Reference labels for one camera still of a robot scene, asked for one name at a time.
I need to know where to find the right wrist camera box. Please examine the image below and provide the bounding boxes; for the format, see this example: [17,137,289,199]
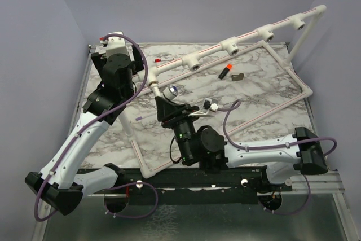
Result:
[188,98,219,117]

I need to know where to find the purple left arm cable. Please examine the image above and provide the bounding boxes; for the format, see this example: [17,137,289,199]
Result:
[34,33,159,222]

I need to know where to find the white plastic water faucet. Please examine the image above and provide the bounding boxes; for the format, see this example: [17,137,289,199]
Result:
[149,81,179,101]

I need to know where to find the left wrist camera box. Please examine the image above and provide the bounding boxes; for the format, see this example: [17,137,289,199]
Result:
[99,36,129,58]

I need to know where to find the red small marker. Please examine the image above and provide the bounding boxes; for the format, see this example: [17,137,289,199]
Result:
[154,58,174,63]

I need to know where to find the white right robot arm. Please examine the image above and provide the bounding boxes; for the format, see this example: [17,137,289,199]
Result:
[155,96,328,191]

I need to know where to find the orange cap black highlighter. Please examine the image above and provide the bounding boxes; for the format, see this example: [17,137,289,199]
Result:
[218,64,232,80]

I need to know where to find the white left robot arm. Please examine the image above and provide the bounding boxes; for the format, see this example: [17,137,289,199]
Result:
[25,45,142,216]

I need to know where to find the white pen purple tip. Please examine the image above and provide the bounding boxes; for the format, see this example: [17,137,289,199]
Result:
[135,112,157,121]

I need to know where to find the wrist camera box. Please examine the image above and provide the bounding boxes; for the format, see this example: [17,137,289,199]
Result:
[188,98,219,117]
[99,36,129,58]

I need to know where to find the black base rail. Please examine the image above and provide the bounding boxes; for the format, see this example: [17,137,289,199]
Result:
[78,166,294,207]

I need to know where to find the white pipe frame with fittings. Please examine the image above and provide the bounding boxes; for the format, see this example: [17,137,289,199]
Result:
[118,4,327,179]

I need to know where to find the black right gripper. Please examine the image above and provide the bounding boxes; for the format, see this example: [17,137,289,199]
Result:
[156,95,200,163]

